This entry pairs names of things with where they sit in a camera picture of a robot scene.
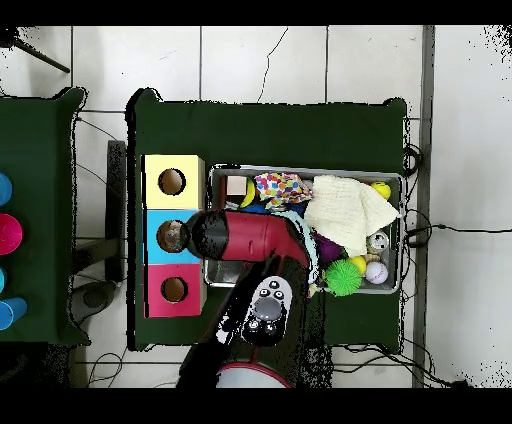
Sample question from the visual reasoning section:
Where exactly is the blue plastic cup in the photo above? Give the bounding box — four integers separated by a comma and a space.
0, 172, 13, 207
0, 297, 28, 331

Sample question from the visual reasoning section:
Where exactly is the white baseball with red stitches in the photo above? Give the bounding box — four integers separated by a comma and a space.
364, 261, 389, 285

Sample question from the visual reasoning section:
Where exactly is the black upright panel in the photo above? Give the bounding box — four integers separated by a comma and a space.
104, 139, 128, 281

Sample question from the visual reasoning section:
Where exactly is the light wooden cube block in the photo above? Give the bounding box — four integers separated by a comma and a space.
226, 175, 248, 196

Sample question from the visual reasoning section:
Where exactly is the mint green waffle cloth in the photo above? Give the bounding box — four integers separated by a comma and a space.
279, 210, 320, 281

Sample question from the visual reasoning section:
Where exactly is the green spiky rubber ball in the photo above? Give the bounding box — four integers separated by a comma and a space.
324, 259, 363, 297

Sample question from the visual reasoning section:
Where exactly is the shallow wire mesh bin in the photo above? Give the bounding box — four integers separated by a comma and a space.
205, 163, 404, 295

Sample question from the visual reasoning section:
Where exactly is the black tripod leg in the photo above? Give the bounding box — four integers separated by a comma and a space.
0, 27, 71, 74

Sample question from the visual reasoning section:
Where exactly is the dark green table cloth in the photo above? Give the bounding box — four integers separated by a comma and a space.
0, 87, 90, 346
126, 88, 409, 351

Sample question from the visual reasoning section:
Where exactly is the yellow smiley face ball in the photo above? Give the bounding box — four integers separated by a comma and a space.
369, 181, 392, 201

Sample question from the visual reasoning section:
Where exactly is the pink plastic cup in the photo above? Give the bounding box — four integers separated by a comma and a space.
0, 212, 24, 256

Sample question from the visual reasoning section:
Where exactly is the cream waffle cloth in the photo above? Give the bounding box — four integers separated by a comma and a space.
302, 174, 402, 257

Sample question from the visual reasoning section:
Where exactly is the purple spiky rubber ball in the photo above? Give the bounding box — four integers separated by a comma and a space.
313, 232, 343, 264

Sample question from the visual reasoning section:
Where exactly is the grey chair base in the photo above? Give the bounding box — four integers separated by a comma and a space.
69, 279, 117, 325

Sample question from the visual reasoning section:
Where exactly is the wooden box with three holes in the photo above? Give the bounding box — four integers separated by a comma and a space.
142, 154, 207, 319

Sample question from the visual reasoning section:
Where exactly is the black cable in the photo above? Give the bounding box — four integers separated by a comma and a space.
403, 222, 512, 247

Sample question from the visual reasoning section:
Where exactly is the white cloth with colourful dots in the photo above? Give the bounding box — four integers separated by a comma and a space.
253, 172, 314, 209

